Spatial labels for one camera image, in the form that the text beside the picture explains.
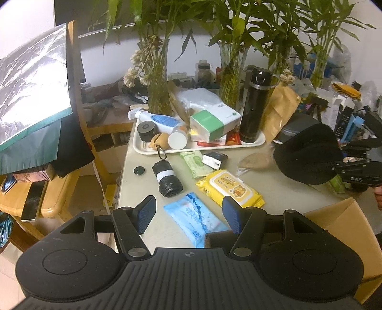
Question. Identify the orange white pill bottle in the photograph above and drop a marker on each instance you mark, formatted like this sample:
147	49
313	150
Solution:
178	139

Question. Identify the small black round speaker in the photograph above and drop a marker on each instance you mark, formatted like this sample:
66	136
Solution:
147	130

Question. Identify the far right vase plant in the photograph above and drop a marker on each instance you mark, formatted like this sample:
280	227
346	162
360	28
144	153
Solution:
322	20

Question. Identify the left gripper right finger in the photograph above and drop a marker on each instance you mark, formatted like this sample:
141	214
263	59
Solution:
247	224

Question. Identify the right glass vase plant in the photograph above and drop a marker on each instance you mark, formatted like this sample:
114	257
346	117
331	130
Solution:
281	25

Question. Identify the glass vase plant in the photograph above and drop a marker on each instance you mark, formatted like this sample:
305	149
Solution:
281	25
233	33
155	22

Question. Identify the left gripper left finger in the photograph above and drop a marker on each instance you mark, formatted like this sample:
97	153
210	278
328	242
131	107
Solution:
130	223

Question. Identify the cardboard box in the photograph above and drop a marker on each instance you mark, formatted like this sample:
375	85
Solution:
346	221

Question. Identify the black thermos bottle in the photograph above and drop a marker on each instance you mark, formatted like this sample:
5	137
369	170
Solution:
259	87

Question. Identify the tan keychain pouch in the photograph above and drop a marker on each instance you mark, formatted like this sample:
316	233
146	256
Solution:
159	143

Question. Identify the black round cap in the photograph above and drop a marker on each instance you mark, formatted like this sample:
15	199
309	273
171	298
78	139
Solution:
139	170

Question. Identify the middle glass vase plant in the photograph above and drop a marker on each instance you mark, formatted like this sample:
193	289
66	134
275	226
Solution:
233	33

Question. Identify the silver green foil bag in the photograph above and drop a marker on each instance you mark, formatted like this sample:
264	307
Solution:
34	99

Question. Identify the yellow wet wipes pack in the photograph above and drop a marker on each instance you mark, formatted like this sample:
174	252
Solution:
222	183

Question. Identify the white plastic bag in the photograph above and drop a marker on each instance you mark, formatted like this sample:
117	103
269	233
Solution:
195	100

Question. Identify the white plastic tray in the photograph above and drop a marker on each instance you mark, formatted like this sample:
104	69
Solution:
142	148

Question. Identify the black knit beanie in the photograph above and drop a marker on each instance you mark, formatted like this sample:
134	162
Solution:
310	156

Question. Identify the green wet wipes pack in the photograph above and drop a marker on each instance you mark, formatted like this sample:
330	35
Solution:
194	162

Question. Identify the black trash bag roll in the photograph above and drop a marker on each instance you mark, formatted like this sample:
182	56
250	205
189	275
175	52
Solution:
169	183

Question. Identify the smartphone on stool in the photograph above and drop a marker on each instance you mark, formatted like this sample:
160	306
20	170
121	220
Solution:
34	201

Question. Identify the left glass vase plant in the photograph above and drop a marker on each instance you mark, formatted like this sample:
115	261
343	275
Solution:
155	22

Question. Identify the beige drawstring pouch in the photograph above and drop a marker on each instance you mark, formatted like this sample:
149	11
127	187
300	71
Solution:
257	161

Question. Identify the black tall box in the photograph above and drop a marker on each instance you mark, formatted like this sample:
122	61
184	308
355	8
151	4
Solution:
342	120

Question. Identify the wooden stool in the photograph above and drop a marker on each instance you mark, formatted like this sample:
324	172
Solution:
55	203

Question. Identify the brown paper bag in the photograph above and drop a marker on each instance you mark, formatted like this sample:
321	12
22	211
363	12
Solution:
281	105

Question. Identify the green white box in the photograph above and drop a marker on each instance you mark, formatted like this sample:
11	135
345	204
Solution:
211	126

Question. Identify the grey zip case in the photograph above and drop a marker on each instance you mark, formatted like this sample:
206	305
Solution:
296	124

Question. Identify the blue tissue pack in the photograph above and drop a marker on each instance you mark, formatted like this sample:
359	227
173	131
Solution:
194	218

